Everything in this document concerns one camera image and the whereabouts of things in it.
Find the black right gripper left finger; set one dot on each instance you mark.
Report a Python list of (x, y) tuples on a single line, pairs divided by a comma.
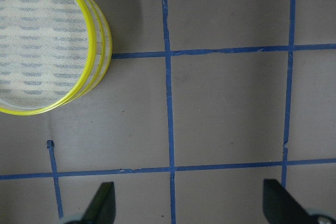
[(102, 207)]

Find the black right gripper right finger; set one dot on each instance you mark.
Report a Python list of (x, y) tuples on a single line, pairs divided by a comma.
[(279, 206)]

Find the yellow rimmed bamboo steamer tray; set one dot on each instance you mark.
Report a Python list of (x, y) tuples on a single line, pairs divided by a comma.
[(52, 52)]

